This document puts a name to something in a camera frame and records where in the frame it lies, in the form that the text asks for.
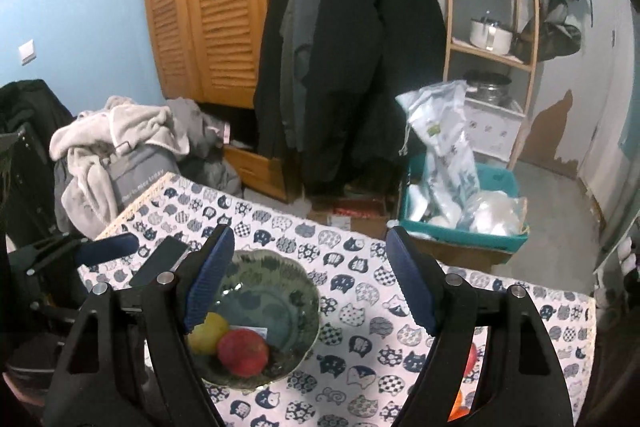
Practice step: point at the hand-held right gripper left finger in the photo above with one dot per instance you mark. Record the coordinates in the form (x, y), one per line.
(207, 287)

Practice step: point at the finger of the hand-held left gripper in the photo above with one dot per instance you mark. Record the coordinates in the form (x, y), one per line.
(107, 248)

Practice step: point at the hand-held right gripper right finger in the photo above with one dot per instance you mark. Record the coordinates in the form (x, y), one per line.
(410, 282)

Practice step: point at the green ceramic bowl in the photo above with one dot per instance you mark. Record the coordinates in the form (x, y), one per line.
(280, 307)

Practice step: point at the cat print tablecloth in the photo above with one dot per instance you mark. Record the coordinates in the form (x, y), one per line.
(360, 267)

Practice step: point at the black smartphone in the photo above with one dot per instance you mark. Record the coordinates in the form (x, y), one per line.
(160, 259)

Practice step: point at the cardboard box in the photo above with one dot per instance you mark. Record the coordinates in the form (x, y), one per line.
(350, 219)
(465, 253)

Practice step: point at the red apple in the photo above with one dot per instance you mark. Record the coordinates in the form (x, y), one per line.
(242, 352)
(471, 357)

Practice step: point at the clear plastic bag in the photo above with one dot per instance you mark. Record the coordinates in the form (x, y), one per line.
(492, 214)

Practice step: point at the small orange tangerine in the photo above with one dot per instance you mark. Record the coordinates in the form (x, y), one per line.
(457, 407)

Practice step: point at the teal plastic bin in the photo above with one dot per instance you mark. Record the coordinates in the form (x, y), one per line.
(500, 179)

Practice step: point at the black bag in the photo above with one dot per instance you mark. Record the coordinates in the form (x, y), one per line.
(30, 132)

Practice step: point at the printed plastic bag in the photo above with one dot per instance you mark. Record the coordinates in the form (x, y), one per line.
(445, 142)

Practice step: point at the grey crumpled clothes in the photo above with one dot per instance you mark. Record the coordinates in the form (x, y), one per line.
(200, 127)

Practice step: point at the white patterned storage box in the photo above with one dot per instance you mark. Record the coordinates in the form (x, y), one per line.
(492, 132)

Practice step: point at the metal pot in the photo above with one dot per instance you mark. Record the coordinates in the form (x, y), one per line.
(487, 89)

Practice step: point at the black hanging jacket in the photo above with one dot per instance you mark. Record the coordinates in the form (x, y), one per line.
(270, 82)

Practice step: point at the black hooded coat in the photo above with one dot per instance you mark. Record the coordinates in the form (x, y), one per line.
(370, 57)

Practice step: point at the grey hanging garment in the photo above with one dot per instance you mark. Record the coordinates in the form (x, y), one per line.
(300, 57)

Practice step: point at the white cooking pot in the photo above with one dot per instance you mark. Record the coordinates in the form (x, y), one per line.
(487, 37)

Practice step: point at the wooden louvered wardrobe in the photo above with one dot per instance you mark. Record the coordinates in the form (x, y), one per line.
(220, 7)

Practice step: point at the grey green hanging bag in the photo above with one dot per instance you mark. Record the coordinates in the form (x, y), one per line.
(555, 32)

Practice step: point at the white light switch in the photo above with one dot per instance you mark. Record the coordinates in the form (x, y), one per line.
(27, 52)

